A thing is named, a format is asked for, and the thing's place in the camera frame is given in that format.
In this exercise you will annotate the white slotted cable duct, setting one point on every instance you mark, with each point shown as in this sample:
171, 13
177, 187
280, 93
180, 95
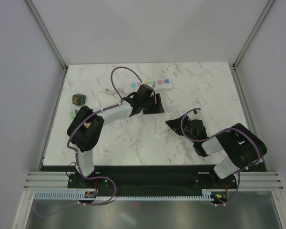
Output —
82, 195

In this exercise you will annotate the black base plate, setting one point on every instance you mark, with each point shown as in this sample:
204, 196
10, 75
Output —
104, 171

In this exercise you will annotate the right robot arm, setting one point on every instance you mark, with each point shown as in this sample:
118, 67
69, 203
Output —
241, 146

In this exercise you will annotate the white power strip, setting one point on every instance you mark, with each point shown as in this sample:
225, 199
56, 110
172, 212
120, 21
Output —
161, 85

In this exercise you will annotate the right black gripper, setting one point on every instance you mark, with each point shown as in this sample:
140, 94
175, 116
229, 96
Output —
175, 124

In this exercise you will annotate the dark green cube plug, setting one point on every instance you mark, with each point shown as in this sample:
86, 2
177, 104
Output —
79, 99

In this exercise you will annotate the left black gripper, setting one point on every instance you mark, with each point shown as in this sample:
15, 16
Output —
157, 108

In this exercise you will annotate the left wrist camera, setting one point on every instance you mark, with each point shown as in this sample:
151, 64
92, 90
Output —
150, 84

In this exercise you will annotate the light green cube plug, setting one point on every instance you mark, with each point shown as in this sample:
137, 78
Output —
73, 114

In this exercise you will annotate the tan wooden cube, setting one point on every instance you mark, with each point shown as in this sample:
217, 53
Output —
86, 125

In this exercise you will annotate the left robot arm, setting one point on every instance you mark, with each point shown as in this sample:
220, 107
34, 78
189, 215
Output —
85, 130

